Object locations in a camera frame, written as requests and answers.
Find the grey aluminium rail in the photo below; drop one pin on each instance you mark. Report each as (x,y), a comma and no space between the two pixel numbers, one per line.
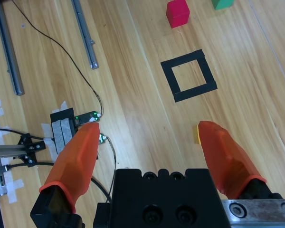
(11,59)
(86,35)

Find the black hub box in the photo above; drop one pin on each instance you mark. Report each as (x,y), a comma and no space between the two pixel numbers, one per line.
(61,114)

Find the black corner bracket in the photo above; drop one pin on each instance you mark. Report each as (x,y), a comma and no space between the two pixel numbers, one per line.
(26,140)

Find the black tape square outline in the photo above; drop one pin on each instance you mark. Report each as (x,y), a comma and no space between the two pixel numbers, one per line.
(168,73)

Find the red cube block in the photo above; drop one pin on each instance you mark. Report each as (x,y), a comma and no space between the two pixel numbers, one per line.
(178,14)

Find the small green LED board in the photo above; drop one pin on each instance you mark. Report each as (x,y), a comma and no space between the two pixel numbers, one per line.
(102,139)

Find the white masking tape cross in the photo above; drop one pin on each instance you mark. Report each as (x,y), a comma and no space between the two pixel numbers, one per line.
(10,187)

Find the grey masking tape strip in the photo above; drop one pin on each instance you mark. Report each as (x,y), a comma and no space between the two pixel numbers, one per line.
(57,135)
(66,133)

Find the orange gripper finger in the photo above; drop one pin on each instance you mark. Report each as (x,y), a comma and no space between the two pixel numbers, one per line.
(225,156)
(73,161)

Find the silver aluminium profile bar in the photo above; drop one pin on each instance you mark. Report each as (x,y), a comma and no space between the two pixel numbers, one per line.
(7,150)

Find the black dongle with green LEDs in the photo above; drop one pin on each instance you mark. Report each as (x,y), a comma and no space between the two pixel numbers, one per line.
(85,118)

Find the green cube block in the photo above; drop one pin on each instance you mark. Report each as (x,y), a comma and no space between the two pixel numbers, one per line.
(222,4)

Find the yellow cube block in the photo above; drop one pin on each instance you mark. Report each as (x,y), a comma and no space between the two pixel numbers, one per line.
(196,135)

